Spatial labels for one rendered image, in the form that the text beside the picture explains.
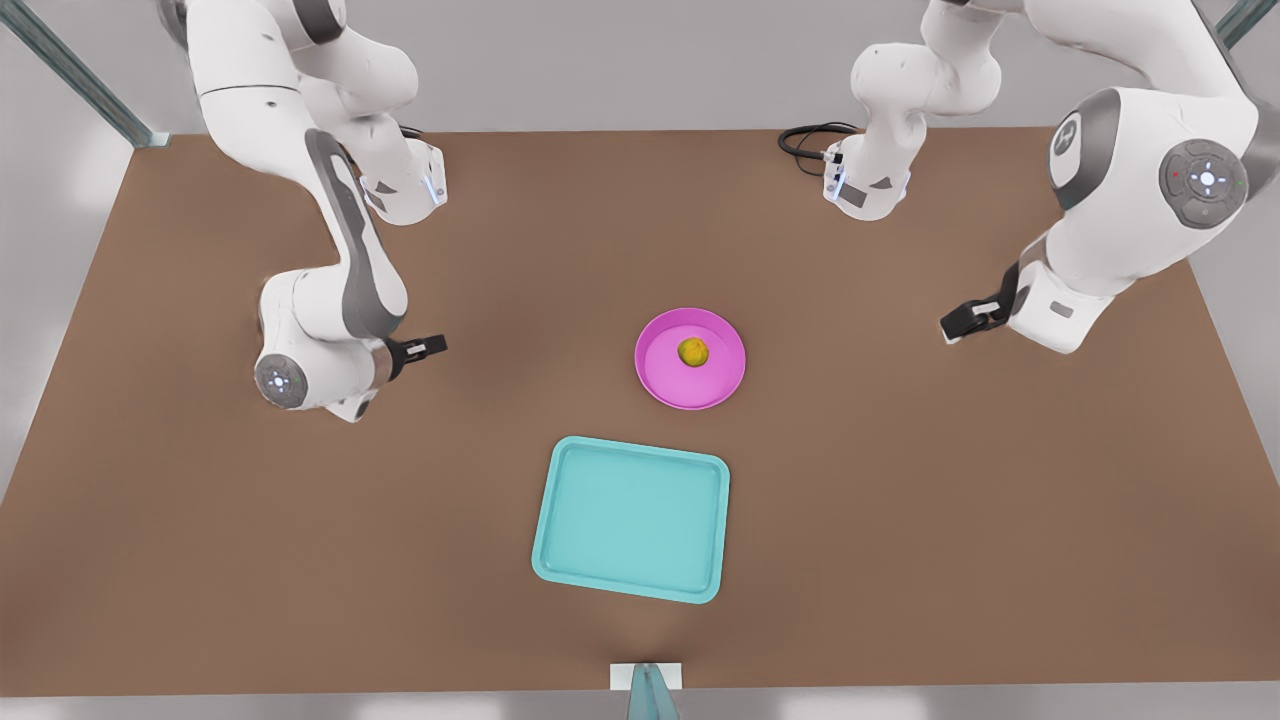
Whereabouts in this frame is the silver frame post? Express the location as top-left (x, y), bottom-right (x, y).
top-left (1214, 0), bottom-right (1280, 49)
top-left (0, 0), bottom-right (170, 150)
top-left (610, 662), bottom-right (684, 720)

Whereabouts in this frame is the turquoise rectangular tray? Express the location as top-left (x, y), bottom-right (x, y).
top-left (530, 435), bottom-right (732, 606)

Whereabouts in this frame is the pink round plate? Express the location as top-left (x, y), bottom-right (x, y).
top-left (634, 308), bottom-right (747, 412)

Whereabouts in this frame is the black cable loop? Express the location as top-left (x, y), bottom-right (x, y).
top-left (778, 122), bottom-right (865, 179)

